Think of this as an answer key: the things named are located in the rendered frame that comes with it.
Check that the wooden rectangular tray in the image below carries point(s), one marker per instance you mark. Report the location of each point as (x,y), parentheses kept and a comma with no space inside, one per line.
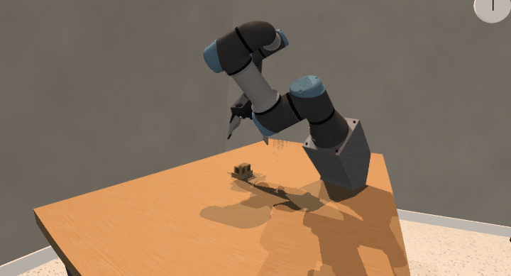
(236,175)

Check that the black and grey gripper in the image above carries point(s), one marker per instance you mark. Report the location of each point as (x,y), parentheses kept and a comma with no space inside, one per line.
(236,120)

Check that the tan wooden number cube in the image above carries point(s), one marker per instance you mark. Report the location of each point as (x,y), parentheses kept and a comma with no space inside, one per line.
(240,169)
(248,166)

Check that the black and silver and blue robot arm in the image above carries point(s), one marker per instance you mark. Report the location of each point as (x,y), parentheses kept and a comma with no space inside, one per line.
(272,113)

